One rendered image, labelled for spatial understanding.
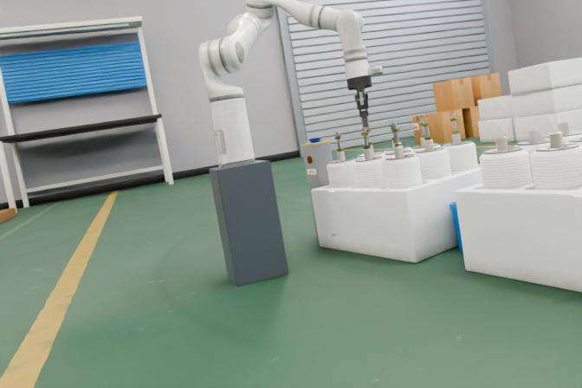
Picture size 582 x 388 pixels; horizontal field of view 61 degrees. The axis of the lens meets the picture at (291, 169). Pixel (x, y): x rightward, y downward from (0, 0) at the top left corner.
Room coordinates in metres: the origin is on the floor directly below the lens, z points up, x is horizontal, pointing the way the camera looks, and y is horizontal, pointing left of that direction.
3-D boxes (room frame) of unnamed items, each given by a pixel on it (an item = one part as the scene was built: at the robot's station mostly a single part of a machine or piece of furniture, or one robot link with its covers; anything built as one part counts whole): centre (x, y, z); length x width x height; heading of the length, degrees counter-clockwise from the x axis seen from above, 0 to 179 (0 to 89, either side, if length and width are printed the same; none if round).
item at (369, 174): (1.38, -0.22, 0.16); 0.10 x 0.10 x 0.18
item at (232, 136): (1.31, 0.14, 0.39); 0.09 x 0.09 x 0.17; 17
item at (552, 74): (3.69, -2.00, 0.45); 0.39 x 0.39 x 0.18; 18
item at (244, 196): (1.31, 0.14, 0.15); 0.14 x 0.14 x 0.30; 17
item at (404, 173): (1.28, -0.28, 0.16); 0.10 x 0.10 x 0.18
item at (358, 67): (1.54, -0.27, 0.52); 0.11 x 0.09 x 0.06; 80
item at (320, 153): (1.65, -0.10, 0.16); 0.07 x 0.07 x 0.31; 33
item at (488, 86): (5.18, -2.09, 0.45); 0.30 x 0.24 x 0.30; 15
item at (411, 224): (1.45, -0.32, 0.09); 0.39 x 0.39 x 0.18; 33
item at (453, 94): (5.06, -1.75, 0.45); 0.30 x 0.24 x 0.30; 19
